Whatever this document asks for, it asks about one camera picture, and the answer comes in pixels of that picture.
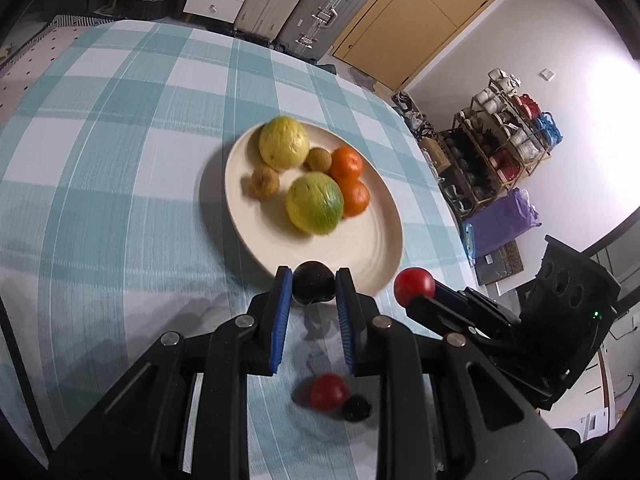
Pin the small yellow brown fruit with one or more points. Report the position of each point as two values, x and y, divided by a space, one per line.
264 182

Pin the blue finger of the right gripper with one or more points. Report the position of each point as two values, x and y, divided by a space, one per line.
474 307
432 315

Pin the cream oval plate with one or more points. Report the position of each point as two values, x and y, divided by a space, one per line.
370 244

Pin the purple bag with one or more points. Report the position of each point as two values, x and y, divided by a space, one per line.
499 223

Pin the small dark plum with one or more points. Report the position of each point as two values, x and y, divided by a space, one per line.
356 408

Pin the large orange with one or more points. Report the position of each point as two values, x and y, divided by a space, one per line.
356 197

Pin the wooden door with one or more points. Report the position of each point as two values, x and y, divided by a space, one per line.
393 40

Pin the teal checked tablecloth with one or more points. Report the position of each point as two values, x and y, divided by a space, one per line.
113 223

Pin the silver suitcase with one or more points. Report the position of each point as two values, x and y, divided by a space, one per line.
313 26

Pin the brown kiwi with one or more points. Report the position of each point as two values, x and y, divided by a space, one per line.
319 159

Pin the green yellow round fruit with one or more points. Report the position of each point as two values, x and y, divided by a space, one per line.
314 203

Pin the pale yellow round fruit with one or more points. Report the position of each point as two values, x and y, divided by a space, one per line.
283 143

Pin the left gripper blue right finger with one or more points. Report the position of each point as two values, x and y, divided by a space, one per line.
355 314

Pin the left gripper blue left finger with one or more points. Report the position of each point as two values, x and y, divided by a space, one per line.
270 311

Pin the small orange on plate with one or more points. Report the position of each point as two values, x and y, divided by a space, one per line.
346 164

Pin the shoe rack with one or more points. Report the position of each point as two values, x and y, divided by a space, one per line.
498 140

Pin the red tomato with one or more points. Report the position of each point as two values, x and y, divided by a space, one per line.
412 283
328 392

